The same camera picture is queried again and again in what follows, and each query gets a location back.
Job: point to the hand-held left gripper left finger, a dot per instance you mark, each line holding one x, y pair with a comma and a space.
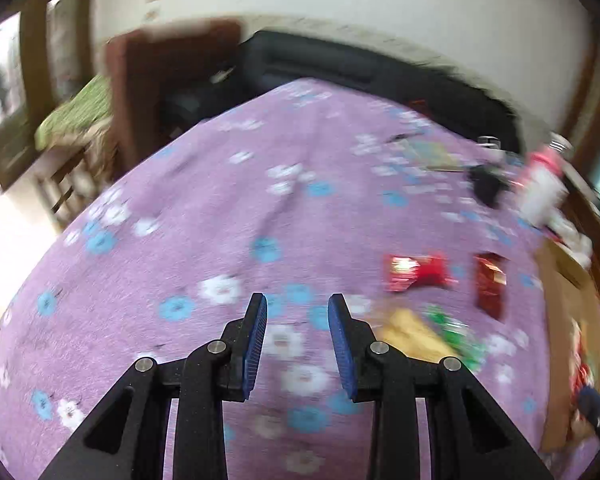
255, 350

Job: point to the wooden bench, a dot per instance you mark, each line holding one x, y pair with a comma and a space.
70, 185

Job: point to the wooden door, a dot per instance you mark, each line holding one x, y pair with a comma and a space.
30, 60

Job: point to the white plastic jar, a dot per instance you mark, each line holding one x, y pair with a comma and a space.
540, 195

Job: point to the cardboard box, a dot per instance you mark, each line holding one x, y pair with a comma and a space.
555, 335

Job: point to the black sofa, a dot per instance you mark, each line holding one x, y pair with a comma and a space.
330, 60

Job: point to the bright red snack packet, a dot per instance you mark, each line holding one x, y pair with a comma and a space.
410, 272

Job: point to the brown armchair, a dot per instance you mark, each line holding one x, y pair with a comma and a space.
145, 85

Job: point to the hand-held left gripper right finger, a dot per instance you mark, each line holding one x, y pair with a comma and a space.
341, 350

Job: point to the pink lidded bottle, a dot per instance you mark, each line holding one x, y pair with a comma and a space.
547, 157

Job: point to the yellow green book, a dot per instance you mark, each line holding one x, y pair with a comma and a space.
430, 155

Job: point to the white plastic bag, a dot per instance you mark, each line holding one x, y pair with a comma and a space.
572, 240

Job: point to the dark red snack packet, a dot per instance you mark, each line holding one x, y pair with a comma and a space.
490, 285

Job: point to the wooden cabinet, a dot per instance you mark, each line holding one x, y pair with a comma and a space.
597, 220

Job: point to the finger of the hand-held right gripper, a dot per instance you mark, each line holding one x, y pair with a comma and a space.
592, 402

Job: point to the green patterned cloth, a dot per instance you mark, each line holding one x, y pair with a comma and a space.
75, 110

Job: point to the yellow cracker packet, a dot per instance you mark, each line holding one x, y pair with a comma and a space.
410, 332

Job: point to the purple floral tablecloth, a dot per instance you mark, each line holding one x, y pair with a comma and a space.
205, 210

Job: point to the white wall switch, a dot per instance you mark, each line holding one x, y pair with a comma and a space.
150, 15

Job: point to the black cup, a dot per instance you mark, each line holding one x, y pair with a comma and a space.
487, 187

